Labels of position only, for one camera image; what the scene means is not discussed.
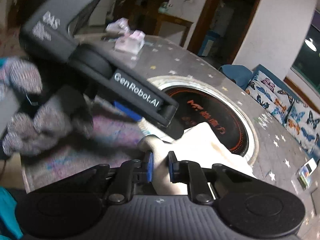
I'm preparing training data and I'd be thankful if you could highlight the cream sweatshirt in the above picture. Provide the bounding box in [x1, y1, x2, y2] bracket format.
[138, 122, 254, 195]

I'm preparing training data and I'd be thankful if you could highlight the gloved left hand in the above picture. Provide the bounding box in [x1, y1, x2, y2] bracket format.
[1, 57, 93, 160]

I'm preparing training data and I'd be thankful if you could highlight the pink tissue pack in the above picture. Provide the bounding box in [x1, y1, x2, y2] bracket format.
[114, 30, 145, 55]

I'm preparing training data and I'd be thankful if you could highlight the round black induction cooker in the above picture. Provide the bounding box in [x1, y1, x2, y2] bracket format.
[149, 76, 259, 166]

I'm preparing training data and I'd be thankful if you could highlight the blue corner sofa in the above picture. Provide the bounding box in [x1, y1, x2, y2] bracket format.
[219, 64, 319, 163]

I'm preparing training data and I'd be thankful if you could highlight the wooden side table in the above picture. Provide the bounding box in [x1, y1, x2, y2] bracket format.
[151, 12, 193, 47]

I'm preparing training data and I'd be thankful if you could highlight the clear box of coloured items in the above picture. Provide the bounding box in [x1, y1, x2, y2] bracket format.
[297, 166, 311, 190]

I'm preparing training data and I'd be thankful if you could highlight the white remote control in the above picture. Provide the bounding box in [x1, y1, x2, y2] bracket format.
[302, 158, 317, 176]

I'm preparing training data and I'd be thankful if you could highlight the dark window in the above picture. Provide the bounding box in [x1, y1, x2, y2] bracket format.
[292, 10, 319, 90]

